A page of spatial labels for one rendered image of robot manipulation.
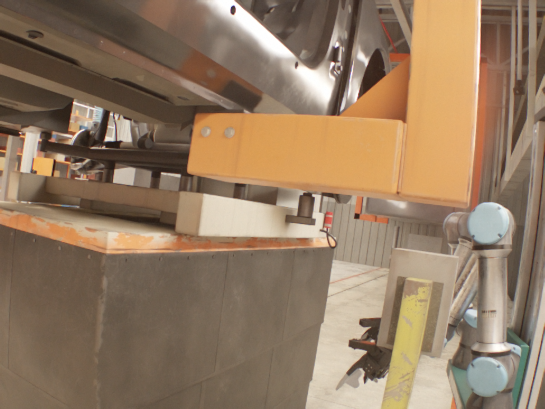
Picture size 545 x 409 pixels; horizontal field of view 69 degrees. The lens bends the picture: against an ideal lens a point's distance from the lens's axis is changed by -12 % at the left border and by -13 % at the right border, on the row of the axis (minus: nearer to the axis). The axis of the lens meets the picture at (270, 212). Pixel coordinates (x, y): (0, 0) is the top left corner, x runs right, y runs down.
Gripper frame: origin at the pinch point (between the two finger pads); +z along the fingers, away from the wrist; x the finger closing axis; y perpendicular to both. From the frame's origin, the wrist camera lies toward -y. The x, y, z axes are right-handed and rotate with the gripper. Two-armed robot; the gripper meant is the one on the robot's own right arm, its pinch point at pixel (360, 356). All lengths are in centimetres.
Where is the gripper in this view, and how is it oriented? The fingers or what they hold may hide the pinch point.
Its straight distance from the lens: 191.6
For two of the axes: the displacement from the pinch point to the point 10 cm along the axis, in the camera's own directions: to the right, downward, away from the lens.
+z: -5.3, 8.5, -0.5
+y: 8.1, 5.2, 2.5
